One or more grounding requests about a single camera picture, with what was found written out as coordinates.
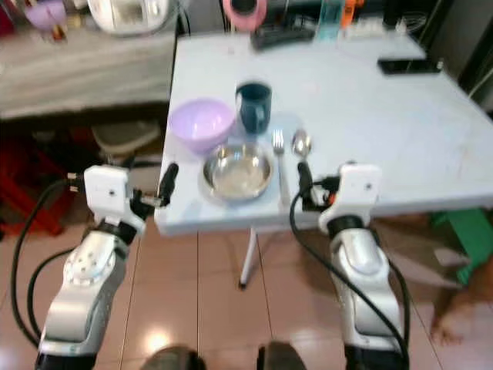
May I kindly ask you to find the dark right robot foot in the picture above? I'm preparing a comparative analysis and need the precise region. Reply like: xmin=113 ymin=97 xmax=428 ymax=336
xmin=257 ymin=341 xmax=317 ymax=370

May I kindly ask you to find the white rice cooker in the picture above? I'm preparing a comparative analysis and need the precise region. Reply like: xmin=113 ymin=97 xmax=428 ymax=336
xmin=86 ymin=0 xmax=179 ymax=38

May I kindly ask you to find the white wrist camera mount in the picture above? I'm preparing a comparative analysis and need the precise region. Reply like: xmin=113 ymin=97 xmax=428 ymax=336
xmin=317 ymin=161 xmax=384 ymax=235
xmin=82 ymin=164 xmax=146 ymax=228

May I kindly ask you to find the grey stone counter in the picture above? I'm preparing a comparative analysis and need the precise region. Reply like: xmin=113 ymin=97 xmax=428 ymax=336
xmin=0 ymin=29 xmax=177 ymax=121

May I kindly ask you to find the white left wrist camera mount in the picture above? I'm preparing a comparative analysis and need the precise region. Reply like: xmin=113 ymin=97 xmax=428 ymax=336
xmin=82 ymin=164 xmax=146 ymax=228

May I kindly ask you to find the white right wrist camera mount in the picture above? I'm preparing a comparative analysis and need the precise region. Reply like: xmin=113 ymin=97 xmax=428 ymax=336
xmin=317 ymin=161 xmax=384 ymax=235

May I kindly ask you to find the dark left robot foot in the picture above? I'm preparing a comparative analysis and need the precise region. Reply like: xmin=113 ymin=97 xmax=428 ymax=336
xmin=142 ymin=345 xmax=206 ymax=370

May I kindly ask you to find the white folding table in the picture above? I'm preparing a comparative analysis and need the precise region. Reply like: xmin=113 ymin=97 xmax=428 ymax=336
xmin=153 ymin=33 xmax=493 ymax=291

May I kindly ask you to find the white rounded appliance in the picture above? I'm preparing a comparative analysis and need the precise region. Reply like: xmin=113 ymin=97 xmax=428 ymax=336
xmin=92 ymin=121 xmax=152 ymax=156

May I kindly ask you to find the long black device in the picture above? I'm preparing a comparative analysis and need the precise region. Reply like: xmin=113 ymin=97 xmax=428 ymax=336
xmin=250 ymin=26 xmax=317 ymax=52

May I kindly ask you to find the stainless steel bowl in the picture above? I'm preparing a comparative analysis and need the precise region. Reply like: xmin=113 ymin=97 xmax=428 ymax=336
xmin=201 ymin=142 xmax=276 ymax=204

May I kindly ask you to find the clear blue bottle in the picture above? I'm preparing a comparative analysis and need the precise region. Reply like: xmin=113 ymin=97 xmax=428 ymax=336
xmin=319 ymin=0 xmax=348 ymax=42

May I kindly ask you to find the pink round container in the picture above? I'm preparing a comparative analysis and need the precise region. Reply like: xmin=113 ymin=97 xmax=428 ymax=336
xmin=221 ymin=0 xmax=269 ymax=32

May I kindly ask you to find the bare person foot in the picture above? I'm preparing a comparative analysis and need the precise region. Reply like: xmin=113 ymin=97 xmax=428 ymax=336
xmin=430 ymin=261 xmax=493 ymax=348

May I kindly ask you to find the green plastic stool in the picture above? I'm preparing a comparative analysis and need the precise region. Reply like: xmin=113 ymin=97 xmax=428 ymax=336
xmin=430 ymin=207 xmax=493 ymax=287

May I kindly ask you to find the purple plastic bowl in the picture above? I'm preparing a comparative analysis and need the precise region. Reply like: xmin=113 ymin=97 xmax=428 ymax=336
xmin=167 ymin=98 xmax=237 ymax=156

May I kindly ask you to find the silver metal fork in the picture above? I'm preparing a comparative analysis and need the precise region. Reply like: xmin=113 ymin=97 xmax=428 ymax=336
xmin=271 ymin=129 xmax=292 ymax=208

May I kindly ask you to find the dark teal mug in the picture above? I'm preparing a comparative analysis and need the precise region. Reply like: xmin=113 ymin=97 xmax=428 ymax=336
xmin=235 ymin=80 xmax=274 ymax=136

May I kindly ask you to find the red plastic stool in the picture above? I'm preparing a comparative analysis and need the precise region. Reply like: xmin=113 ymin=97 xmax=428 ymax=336
xmin=0 ymin=137 xmax=68 ymax=237

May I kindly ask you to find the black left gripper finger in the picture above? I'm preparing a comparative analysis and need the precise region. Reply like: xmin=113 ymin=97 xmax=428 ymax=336
xmin=158 ymin=162 xmax=180 ymax=206

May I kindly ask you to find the flat black phone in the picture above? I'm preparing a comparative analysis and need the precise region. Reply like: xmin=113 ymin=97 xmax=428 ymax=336
xmin=377 ymin=57 xmax=444 ymax=76

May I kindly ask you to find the silver metal spoon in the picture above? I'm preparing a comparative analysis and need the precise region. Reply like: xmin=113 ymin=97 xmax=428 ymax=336
xmin=290 ymin=129 xmax=314 ymax=163

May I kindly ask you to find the orange bottle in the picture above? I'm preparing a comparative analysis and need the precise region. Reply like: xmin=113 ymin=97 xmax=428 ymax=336
xmin=342 ymin=0 xmax=367 ymax=29

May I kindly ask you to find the small purple cup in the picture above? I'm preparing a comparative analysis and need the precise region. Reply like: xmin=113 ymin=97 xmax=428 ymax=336
xmin=22 ymin=0 xmax=69 ymax=32

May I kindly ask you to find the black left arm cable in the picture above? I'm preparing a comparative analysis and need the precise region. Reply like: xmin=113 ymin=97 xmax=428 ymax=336
xmin=10 ymin=178 xmax=87 ymax=349

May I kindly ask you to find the dark robot foot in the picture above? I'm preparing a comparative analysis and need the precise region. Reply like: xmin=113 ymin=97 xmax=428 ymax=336
xmin=142 ymin=345 xmax=206 ymax=370
xmin=257 ymin=341 xmax=317 ymax=370

